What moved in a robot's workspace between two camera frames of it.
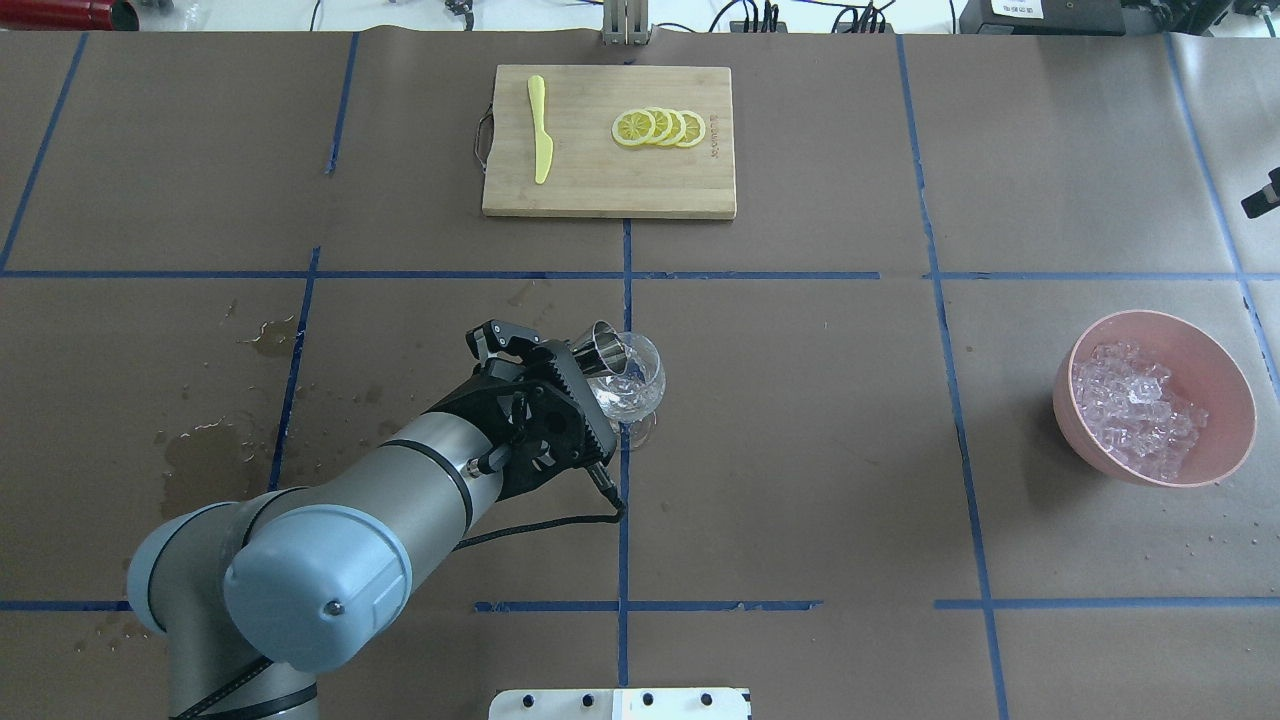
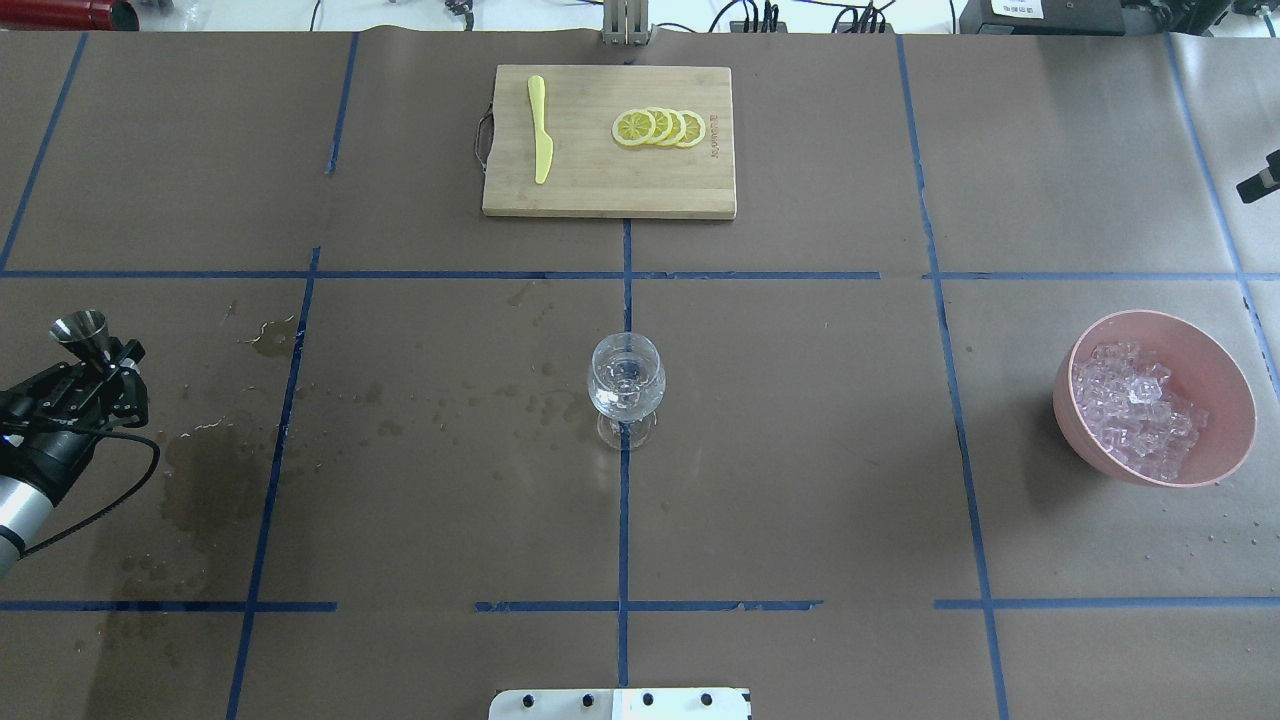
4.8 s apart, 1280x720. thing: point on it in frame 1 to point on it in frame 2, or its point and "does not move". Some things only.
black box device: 1043,17 does not move
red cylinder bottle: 111,15 does not move
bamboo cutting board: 610,141 does not move
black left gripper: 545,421 to 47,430
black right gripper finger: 1266,199 to 1263,182
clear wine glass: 629,398 does not move
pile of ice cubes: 1144,425 does not move
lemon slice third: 663,125 does not move
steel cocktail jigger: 604,352 to 85,332
